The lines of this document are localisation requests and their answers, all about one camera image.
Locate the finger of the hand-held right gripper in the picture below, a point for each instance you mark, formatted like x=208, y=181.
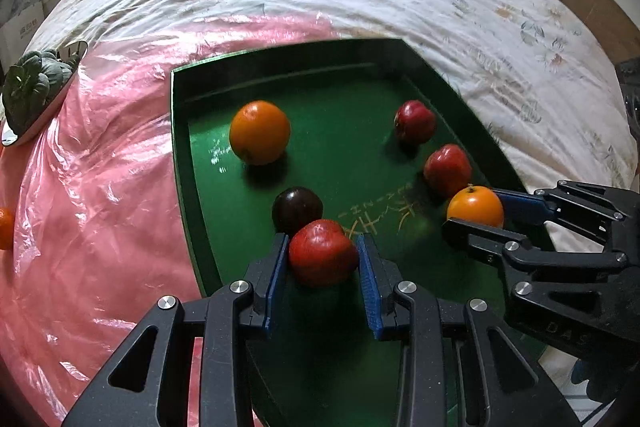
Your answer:
x=480, y=238
x=522, y=204

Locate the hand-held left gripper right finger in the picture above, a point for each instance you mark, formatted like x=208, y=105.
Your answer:
x=369, y=287

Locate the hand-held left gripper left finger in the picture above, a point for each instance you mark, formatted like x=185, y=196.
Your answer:
x=276, y=279

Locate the orange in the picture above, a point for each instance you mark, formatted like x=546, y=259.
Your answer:
x=475, y=209
x=259, y=132
x=5, y=229

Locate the red apple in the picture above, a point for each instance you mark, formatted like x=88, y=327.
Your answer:
x=415, y=122
x=323, y=252
x=447, y=170

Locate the dark plum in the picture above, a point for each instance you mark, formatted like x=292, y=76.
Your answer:
x=297, y=209

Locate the green tray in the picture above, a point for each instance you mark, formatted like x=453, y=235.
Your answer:
x=350, y=147

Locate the pink plastic sheet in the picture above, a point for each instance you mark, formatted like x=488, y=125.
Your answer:
x=100, y=207

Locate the white plate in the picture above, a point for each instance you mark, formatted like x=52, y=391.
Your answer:
x=75, y=52

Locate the green leafy vegetable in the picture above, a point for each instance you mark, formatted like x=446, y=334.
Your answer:
x=30, y=87

